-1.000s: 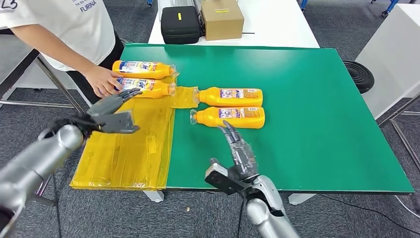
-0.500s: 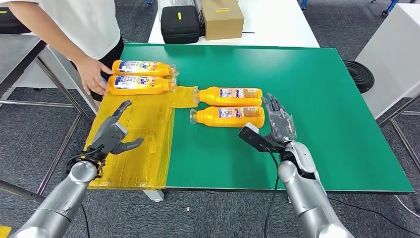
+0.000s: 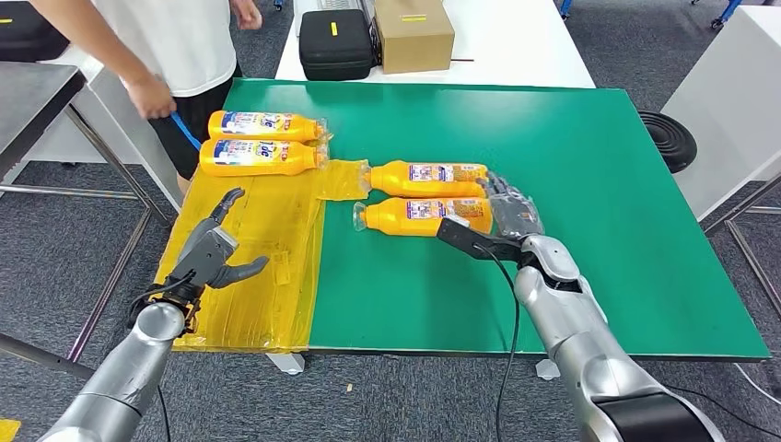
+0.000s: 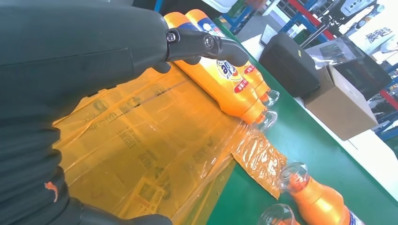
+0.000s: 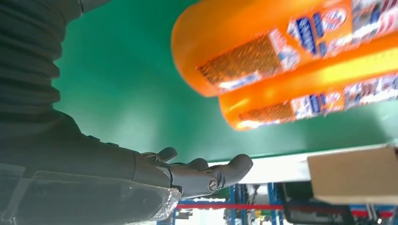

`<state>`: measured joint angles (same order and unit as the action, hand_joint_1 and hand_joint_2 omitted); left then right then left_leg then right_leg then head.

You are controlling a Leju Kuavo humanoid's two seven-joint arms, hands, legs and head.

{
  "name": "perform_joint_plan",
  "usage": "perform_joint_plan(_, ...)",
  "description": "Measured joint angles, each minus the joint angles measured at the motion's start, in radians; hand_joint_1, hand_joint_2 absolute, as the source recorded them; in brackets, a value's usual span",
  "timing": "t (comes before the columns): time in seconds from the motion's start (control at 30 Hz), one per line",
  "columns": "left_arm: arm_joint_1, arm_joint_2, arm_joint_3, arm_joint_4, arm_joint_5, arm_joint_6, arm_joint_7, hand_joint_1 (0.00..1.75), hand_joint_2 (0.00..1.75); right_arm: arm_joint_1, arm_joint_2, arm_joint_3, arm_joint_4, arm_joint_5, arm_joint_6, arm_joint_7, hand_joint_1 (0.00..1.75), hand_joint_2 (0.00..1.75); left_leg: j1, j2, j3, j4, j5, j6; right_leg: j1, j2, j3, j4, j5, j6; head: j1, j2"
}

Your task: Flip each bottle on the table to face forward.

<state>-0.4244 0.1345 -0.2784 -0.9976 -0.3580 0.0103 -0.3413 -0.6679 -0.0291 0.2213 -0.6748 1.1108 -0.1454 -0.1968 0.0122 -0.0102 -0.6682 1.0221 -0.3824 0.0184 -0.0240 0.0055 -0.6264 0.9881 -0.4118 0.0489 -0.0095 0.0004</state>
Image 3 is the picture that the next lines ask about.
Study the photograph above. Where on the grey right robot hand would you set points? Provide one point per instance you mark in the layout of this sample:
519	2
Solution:
515	213

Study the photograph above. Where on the person's right hand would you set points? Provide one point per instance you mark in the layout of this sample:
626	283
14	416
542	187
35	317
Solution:
149	97

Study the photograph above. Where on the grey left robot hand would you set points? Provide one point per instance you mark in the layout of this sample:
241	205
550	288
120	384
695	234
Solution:
207	256

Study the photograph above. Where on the person's left hand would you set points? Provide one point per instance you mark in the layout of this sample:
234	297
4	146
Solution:
247	13

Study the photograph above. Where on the orange detergent bottle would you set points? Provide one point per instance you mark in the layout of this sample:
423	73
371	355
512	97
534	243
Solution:
427	186
262	166
403	226
262	133

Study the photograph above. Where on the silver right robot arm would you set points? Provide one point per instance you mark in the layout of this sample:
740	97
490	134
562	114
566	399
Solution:
579	341

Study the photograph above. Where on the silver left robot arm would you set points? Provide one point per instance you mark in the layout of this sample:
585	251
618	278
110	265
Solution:
122	378

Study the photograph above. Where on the person's right forearm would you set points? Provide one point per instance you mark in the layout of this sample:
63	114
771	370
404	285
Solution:
85	36

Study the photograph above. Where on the person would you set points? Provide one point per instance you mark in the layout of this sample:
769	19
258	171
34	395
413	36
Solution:
177	36

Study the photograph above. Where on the yellow plastic film sheet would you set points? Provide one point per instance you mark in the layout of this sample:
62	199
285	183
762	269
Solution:
274	244

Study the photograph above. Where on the silver grey device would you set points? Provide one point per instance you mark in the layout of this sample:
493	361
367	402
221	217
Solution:
329	3

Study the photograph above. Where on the black zip case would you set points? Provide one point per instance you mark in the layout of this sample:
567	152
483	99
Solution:
30	33
335	46

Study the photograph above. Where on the green topped table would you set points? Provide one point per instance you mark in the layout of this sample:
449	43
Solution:
610	183

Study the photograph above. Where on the grey metal leg table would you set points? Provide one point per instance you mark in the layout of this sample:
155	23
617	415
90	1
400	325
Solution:
30	94

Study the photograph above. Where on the black round stool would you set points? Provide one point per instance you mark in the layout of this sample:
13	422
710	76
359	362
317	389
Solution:
669	141

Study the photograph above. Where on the brown cardboard box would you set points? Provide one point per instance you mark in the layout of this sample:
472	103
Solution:
415	39

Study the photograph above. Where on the blue wheeled cart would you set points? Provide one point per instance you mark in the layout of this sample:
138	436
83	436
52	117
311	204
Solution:
726	12

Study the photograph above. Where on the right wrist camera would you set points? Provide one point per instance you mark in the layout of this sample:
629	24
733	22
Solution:
470	238

